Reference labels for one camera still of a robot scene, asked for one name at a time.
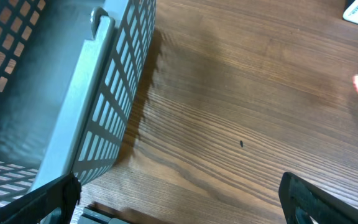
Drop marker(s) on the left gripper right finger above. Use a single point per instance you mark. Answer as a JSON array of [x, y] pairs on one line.
[[303, 202]]

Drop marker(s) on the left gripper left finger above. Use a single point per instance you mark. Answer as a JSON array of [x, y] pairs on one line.
[[53, 202]]

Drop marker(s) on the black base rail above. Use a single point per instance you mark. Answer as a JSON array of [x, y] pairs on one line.
[[92, 215]]

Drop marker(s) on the grey plastic shopping basket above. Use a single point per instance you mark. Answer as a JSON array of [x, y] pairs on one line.
[[69, 71]]

